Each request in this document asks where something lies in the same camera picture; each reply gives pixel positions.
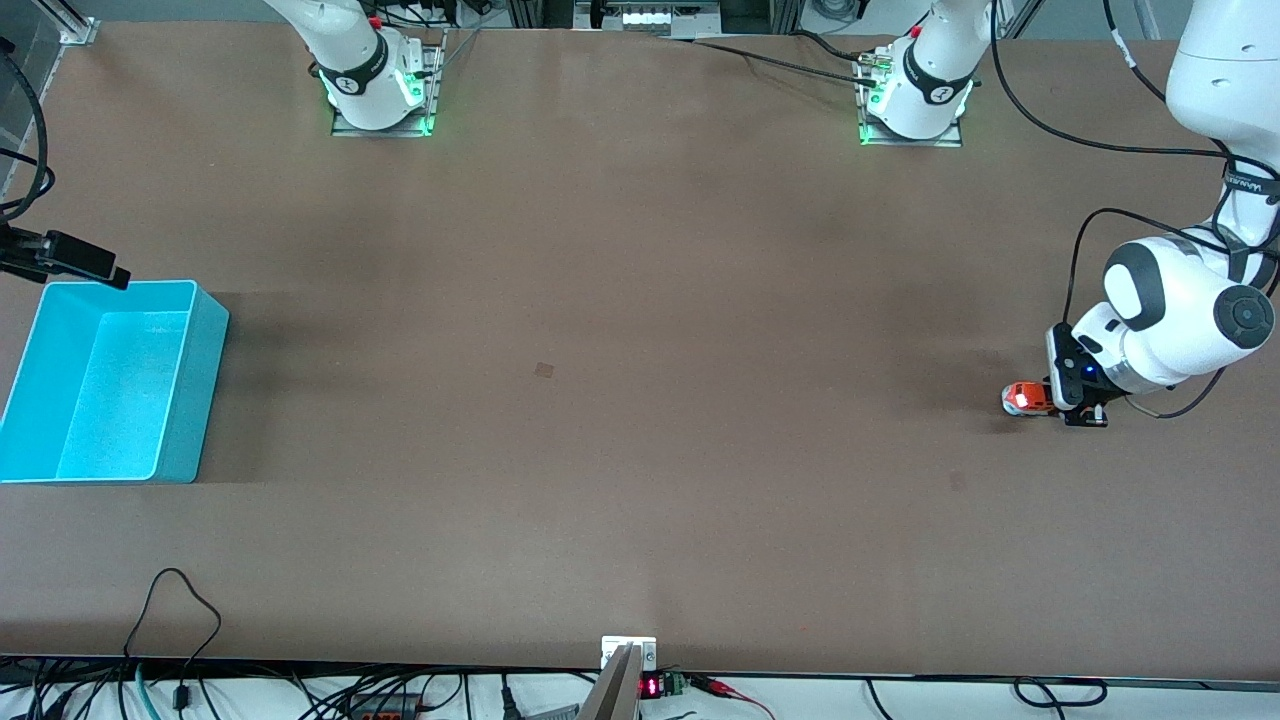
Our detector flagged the blue plastic box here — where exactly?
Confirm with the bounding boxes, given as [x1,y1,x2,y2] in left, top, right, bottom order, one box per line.
[0,280,230,485]

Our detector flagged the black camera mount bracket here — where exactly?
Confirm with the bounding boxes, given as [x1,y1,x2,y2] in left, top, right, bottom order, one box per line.
[1052,325,1113,413]
[0,224,48,283]

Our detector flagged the black coiled cable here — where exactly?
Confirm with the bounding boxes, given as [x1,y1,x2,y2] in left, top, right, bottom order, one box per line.
[1012,677,1109,710]

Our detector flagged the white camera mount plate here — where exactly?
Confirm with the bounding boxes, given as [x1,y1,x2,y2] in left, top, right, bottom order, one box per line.
[601,636,658,672]

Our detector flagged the grey metal camera bar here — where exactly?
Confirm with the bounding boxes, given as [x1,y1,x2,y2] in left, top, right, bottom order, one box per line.
[577,643,642,720]

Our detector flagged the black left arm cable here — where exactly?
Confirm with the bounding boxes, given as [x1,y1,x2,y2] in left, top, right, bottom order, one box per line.
[989,0,1280,420]

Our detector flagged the long black table cable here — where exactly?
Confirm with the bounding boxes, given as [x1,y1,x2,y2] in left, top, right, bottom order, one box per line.
[662,35,879,88]

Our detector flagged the aluminium frame corner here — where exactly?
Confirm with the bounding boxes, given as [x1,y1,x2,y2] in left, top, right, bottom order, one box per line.
[30,0,101,47]

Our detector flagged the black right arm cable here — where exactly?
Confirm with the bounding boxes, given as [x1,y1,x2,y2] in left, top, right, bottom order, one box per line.
[0,50,56,217]

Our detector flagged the thin black looped cable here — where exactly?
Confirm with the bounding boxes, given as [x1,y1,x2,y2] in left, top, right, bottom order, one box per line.
[122,568,223,713]

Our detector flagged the lit device on rack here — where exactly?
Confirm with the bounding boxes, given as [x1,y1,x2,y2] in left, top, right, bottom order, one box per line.
[575,0,723,34]

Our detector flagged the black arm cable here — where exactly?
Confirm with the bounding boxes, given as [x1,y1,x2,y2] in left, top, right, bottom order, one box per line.
[0,50,56,217]
[989,0,1280,420]

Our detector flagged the black left camera mount bracket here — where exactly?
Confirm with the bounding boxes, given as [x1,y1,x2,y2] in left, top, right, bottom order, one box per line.
[1052,325,1113,413]

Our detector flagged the orange black power strip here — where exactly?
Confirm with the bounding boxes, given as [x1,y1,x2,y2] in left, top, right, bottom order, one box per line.
[345,690,433,720]

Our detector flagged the black cable bundle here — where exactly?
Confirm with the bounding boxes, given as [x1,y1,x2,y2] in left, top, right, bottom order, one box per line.
[0,658,601,720]

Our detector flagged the short black table cable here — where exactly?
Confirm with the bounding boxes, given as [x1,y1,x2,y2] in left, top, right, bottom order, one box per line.
[790,30,896,64]

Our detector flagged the orange toy bus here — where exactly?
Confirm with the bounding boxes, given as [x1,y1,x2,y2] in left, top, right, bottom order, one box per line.
[1001,381,1057,419]

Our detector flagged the black right camera mount bracket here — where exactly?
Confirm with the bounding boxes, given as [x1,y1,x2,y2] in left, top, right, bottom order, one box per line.
[0,224,48,283]

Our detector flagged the red clip wires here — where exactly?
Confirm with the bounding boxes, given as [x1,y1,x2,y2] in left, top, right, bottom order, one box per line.
[688,675,777,720]

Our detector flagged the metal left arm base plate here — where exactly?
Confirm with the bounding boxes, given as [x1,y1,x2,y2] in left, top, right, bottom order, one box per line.
[858,48,965,149]

